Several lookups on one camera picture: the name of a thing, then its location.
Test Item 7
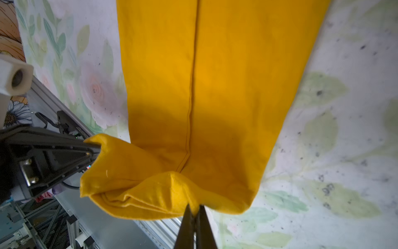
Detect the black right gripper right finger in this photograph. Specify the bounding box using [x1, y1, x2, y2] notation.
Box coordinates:
[195, 205, 218, 249]

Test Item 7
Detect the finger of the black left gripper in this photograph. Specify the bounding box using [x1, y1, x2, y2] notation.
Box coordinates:
[1, 124, 101, 201]

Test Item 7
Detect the aluminium front rail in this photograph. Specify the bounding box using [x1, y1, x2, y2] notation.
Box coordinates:
[26, 76, 187, 249]

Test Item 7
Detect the yellow t shirt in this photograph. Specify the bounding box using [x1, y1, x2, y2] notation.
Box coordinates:
[83, 1, 330, 220]

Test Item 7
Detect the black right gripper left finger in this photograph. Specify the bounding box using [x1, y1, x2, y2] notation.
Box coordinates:
[174, 204, 195, 249]

